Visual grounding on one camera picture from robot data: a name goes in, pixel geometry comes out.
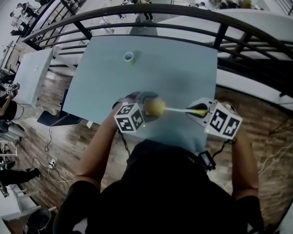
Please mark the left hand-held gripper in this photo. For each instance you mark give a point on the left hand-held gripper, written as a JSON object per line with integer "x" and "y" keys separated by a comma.
{"x": 127, "y": 119}

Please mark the wooden table with metal legs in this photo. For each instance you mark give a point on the wooden table with metal legs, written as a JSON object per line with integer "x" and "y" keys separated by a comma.
{"x": 283, "y": 125}

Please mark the black chest-worn device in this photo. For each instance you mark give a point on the black chest-worn device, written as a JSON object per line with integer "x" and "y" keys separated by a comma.
{"x": 206, "y": 160}

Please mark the person's black shirt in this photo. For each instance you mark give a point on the person's black shirt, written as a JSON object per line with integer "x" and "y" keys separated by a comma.
{"x": 161, "y": 203}

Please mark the white table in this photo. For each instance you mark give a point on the white table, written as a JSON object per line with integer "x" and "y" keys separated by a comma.
{"x": 34, "y": 77}

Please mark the yellow sponge brush white handle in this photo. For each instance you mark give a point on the yellow sponge brush white handle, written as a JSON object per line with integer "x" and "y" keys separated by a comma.
{"x": 158, "y": 106}

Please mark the white paper slip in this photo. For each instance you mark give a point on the white paper slip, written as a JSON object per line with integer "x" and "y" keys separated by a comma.
{"x": 89, "y": 124}

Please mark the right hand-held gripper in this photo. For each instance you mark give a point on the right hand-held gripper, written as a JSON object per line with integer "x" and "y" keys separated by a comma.
{"x": 222, "y": 121}

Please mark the grey waste bin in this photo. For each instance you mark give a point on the grey waste bin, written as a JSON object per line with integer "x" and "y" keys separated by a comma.
{"x": 39, "y": 219}

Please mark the person's right forearm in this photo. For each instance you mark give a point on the person's right forearm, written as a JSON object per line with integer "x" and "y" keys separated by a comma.
{"x": 245, "y": 169}

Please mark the black metal railing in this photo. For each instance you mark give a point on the black metal railing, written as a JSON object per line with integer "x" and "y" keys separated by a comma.
{"x": 222, "y": 33}

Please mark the green cup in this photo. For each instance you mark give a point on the green cup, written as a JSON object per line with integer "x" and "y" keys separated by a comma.
{"x": 129, "y": 57}

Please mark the dark blue chair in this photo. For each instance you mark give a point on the dark blue chair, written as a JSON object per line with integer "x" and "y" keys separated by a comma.
{"x": 56, "y": 119}

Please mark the person's left forearm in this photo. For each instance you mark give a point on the person's left forearm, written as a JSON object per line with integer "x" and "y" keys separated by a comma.
{"x": 97, "y": 152}

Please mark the white power strip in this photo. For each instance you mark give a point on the white power strip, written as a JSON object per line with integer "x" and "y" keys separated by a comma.
{"x": 52, "y": 163}

